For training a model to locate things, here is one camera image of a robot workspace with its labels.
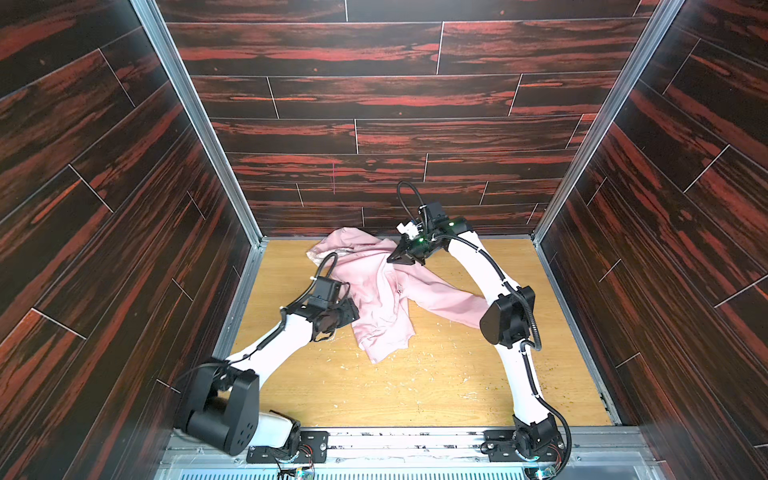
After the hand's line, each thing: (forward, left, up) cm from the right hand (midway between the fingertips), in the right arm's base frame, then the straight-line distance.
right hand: (392, 258), depth 90 cm
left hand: (-14, +11, -9) cm, 20 cm away
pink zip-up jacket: (-8, +4, -7) cm, 11 cm away
